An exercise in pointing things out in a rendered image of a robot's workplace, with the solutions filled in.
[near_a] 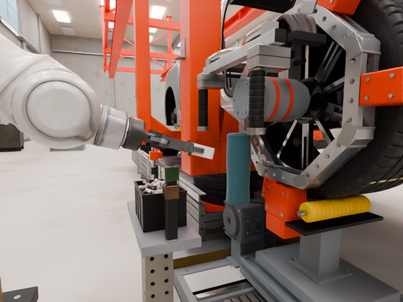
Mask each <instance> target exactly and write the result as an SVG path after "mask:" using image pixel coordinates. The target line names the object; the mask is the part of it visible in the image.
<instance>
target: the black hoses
mask: <svg viewBox="0 0 403 302"><path fill-rule="evenodd" d="M276 22H279V29H286V42H285V44H283V45H281V46H284V47H290V48H291V47H292V45H293V43H294V44H302V45H307V46H315V47H317V46H320V45H323V44H325V43H326V35H323V34H318V33H317V27H316V22H315V19H314V18H313V17H312V16H308V17H305V15H304V14H303V13H296V14H292V15H291V14H282V15H280V16H279V17H278V19H277V20H276ZM291 58H292V59H293V58H295V51H294V50H291ZM304 63H306V59H305V58H302V59H298V60H296V61H293V65H300V64H304Z"/></svg>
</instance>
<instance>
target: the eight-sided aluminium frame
mask: <svg viewBox="0 0 403 302"><path fill-rule="evenodd" d="M317 1H318V0H303V1H302V2H301V3H300V4H298V5H296V6H295V7H293V8H292V9H290V10H288V11H286V12H285V13H284V14H291V15H292V14H296V13H303V14H304V15H305V17H308V16H312V17H313V18H314V19H315V22H316V24H318V26H319V27H321V28H322V29H323V30H324V31H325V32H326V33H327V34H329V35H330V36H331V37H332V38H333V39H334V40H335V41H336V42H337V43H338V44H339V45H340V46H341V47H342V48H343V49H345V51H346V60H345V80H344V100H343V111H342V130H341V133H340V134H339V135H338V136H337V137H336V138H335V139H334V140H333V141H332V142H331V143H330V144H329V145H328V146H327V147H326V148H325V149H324V150H323V151H322V152H321V153H320V154H319V155H318V156H317V157H316V158H315V159H314V160H313V161H312V162H311V164H310V165H309V166H308V167H307V168H306V169H305V170H304V171H300V170H295V169H292V168H287V167H283V166H280V165H275V163H274V161H273V159H272V158H271V156H270V154H269V152H268V150H267V148H266V146H265V145H264V142H263V140H262V139H261V137H260V135H251V159H252V161H253V163H254V165H255V167H256V170H257V171H258V174H259V175H260V176H262V177H264V176H266V177H268V178H270V179H272V180H276V181H278V182H281V183H285V184H287V185H291V186H294V187H295V188H300V189H311V188H318V187H319V186H320V185H321V184H324V182H325V181H326V180H327V179H328V178H329V177H330V176H331V175H333V174H334V173H335V172H336V171H337V170H339V169H340V168H341V167H342V166H343V165H344V164H345V163H346V162H348V161H349V160H350V159H351V158H352V157H353V156H354V155H355V154H356V153H358V152H359V151H360V150H361V149H362V148H364V147H366V146H367V144H368V143H369V142H370V141H371V140H372V139H373V138H374V130H375V128H376V126H374V123H375V108H376V106H367V105H359V99H360V81H361V75H362V74H366V73H372V72H376V71H378V67H379V58H380V55H381V52H380V43H381V42H380V41H379V40H378V39H376V38H375V36H374V35H373V34H370V33H369V32H368V31H366V30H365V29H363V28H362V27H361V26H360V25H359V24H357V23H356V22H355V21H354V20H352V19H351V18H349V17H348V16H347V15H345V14H340V13H334V12H331V11H329V10H328V9H326V8H324V7H322V6H320V5H317ZM364 120H365V121H364ZM248 122H249V120H240V119H239V125H238V126H239V133H246V128H249V127H248Z"/></svg>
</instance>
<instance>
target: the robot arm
mask: <svg viewBox="0 0 403 302"><path fill-rule="evenodd" d="M0 110H1V111H2V112H3V113H4V114H5V115H6V116H7V117H8V118H9V120H10V122H11V123H12V124H13V125H15V126H16V127H17V129H18V130H19V131H21V132H24V133H25V134H26V135H27V136H28V137H29V138H30V139H32V140H34V141H35V142H36V143H38V144H41V145H43V146H46V147H50V148H54V149H70V148H74V147H77V146H80V145H82V144H90V145H95V146H100V147H105V148H109V149H114V150H118V149H119V148H120V146H122V148H123V149H128V150H134V151H137V150H139V148H140V146H141V144H142V142H143V141H144V142H146V146H149V147H159V148H162V149H166V148H171V149H175V150H179V151H183V152H188V156H191V155H196V156H201V157H204V158H208V159H213V154H214V151H215V149H214V148H211V147H207V146H203V145H200V144H195V143H190V140H187V141H182V140H178V139H175V138H171V137H169V135H165V134H161V133H159V132H158V131H154V130H149V132H146V131H145V128H146V124H145V121H144V120H141V119H138V118H135V117H129V118H128V114H127V112H122V111H119V110H117V109H115V108H111V107H108V106H106V105H105V106H104V105H101V104H100V101H99V99H98V97H97V95H96V93H95V92H94V90H93V89H92V88H91V87H90V85H88V84H87V83H86V82H85V81H84V80H82V79H81V78H80V76H78V75H77V74H75V73H74V72H72V71H70V70H69V69H68V68H66V67H64V66H63V65H61V64H60V63H59V62H57V61H56V60H54V59H53V58H52V57H50V56H49V55H38V54H33V53H29V52H27V51H25V50H23V49H21V48H20V47H18V46H17V45H15V44H14V43H12V42H11V41H10V40H9V39H7V38H6V37H4V36H3V35H2V34H1V33H0Z"/></svg>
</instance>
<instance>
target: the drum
mask: <svg viewBox="0 0 403 302"><path fill-rule="evenodd" d="M249 79H250V77H242V78H241V79H240V80H239V81H238V82H237V84H236V86H235V88H234V92H233V110H234V113H235V115H236V116H237V117H238V118H239V119H240V120H248V116H249V114H248V112H249ZM264 84H265V89H264V121H263V122H291V121H293V120H295V119H298V118H300V117H302V116H303V115H304V114H305V113H306V111H307V109H308V107H309V102H310V94H309V90H308V88H307V87H306V86H305V85H304V84H303V83H300V82H299V81H297V80H296V79H291V78H281V77H267V76H265V83H264Z"/></svg>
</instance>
